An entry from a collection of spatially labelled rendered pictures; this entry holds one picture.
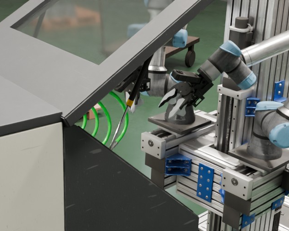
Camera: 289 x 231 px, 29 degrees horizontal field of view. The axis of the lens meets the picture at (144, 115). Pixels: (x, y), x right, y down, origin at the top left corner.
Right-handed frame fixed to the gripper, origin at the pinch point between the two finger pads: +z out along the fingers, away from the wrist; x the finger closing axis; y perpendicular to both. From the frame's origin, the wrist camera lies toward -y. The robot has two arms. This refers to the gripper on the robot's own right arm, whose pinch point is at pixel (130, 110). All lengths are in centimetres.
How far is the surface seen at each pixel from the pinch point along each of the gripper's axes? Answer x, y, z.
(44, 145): -47, -67, -20
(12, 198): -47, -77, -6
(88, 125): 236, 138, 121
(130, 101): -45, -36, -25
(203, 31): 459, 513, 121
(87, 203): -47, -53, 3
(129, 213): -47, -37, 13
